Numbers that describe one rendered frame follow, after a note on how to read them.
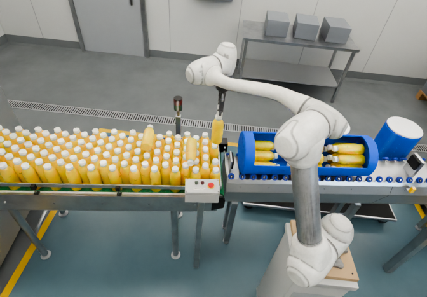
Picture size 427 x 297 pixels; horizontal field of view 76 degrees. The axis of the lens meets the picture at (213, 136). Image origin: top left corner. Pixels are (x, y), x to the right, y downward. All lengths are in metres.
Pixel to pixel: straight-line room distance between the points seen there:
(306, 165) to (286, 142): 0.13
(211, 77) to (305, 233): 0.77
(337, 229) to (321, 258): 0.18
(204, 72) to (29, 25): 5.07
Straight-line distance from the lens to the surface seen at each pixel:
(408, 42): 5.75
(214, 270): 2.58
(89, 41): 5.59
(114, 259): 2.68
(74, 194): 1.96
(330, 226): 1.42
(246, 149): 1.71
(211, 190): 1.61
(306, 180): 1.08
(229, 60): 1.36
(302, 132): 0.96
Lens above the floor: 2.39
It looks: 42 degrees down
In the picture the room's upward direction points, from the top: 6 degrees clockwise
